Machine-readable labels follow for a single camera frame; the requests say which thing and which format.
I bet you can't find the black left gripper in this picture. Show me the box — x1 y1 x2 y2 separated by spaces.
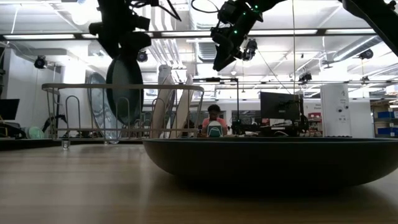
88 14 153 60

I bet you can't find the black flat panel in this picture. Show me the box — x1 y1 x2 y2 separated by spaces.
0 98 21 121

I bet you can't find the person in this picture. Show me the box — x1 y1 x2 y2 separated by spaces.
201 104 228 138

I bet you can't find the light blue patterned plate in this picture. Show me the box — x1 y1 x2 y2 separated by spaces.
86 72 124 145

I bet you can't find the wire dish rack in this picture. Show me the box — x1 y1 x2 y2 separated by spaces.
41 82 205 151

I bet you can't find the silver ceiling duct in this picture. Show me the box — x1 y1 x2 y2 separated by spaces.
322 35 383 68

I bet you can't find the long ceiling light rail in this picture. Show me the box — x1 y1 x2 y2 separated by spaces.
0 28 377 40

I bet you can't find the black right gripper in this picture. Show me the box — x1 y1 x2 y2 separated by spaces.
211 18 249 72

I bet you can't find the storage shelf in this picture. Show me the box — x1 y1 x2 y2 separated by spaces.
371 99 398 139

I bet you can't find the dark green deep bowl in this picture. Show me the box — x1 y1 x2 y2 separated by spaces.
142 136 398 191

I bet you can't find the green glossy shallow bowl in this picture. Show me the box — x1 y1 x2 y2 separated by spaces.
105 55 145 126

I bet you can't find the black computer monitor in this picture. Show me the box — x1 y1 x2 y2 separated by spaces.
260 91 302 123

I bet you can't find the ceiling air vent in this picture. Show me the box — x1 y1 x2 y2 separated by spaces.
197 41 220 63

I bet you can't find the teal white chair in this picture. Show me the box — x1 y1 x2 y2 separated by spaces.
206 120 224 138

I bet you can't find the red patterned plate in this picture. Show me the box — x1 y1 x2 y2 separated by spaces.
150 74 177 140

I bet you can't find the white column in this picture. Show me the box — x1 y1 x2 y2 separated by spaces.
157 64 172 86

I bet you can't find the thin hanging cable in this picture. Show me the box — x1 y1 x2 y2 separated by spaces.
292 0 296 94

